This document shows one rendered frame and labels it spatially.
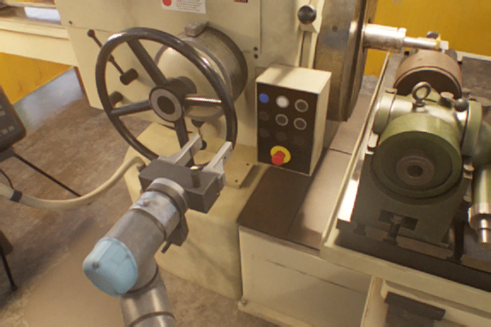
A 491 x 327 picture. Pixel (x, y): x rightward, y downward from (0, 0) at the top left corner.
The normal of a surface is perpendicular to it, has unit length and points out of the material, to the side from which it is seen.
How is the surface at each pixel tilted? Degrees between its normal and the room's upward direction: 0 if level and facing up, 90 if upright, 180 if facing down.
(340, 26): 66
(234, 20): 90
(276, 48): 90
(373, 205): 90
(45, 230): 0
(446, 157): 90
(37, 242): 0
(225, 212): 0
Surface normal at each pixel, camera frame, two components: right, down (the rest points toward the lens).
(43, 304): -0.03, -0.76
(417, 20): -0.41, 0.61
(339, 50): -0.40, 0.42
